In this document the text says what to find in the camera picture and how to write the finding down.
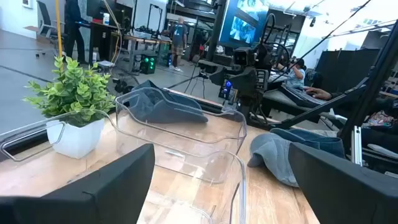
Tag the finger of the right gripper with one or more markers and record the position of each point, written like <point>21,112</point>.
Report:
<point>218,76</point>
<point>245,82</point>

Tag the black desk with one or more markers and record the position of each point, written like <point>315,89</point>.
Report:
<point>99,37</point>

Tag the clear plastic bin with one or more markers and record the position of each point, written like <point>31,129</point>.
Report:
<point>192,205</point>
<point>186,137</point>

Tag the green plant in white pot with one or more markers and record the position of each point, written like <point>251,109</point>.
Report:
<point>74,93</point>

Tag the grey denim cap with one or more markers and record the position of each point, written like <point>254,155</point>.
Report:
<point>273,158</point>

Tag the person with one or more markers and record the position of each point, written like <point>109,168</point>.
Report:
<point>295,77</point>
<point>73,31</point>
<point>178,40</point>

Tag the person's hand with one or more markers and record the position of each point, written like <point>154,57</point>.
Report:
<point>318,93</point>

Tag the white frame bracket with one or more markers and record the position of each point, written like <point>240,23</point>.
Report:
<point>356,144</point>

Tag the grey office chair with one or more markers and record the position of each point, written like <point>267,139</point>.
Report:
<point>46,21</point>

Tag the white bottle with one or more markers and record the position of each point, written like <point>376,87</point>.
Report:
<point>106,18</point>

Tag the computer tower green lights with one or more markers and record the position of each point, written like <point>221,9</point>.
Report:
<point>148,63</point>

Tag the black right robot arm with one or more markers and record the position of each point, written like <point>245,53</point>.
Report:
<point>248,109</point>

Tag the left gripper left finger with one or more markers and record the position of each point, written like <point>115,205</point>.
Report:
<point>93,199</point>

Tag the dark blue denim cap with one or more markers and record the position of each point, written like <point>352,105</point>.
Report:
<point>168,109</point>
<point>320,141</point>

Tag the large blue display screen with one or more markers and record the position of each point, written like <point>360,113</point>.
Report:
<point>242,28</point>

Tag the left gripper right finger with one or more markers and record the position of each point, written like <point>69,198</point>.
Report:
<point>348,193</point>

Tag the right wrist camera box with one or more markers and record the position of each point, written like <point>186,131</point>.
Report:
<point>244,56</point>

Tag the wooden workbench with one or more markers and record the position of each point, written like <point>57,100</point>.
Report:
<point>146,40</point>

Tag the black room divider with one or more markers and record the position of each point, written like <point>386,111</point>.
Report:
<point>345,68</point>

